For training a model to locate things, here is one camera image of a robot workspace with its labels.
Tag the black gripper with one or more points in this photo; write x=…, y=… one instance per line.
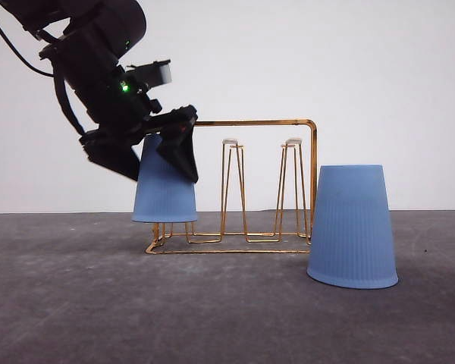
x=125, y=113

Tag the blue plastic cup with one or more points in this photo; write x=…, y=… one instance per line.
x=163, y=192
x=351, y=241

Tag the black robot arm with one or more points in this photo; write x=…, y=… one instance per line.
x=85, y=42

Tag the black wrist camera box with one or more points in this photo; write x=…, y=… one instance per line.
x=153, y=73

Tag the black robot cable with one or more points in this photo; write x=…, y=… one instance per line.
x=64, y=108

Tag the gold wire cup rack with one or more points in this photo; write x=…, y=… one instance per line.
x=291, y=228

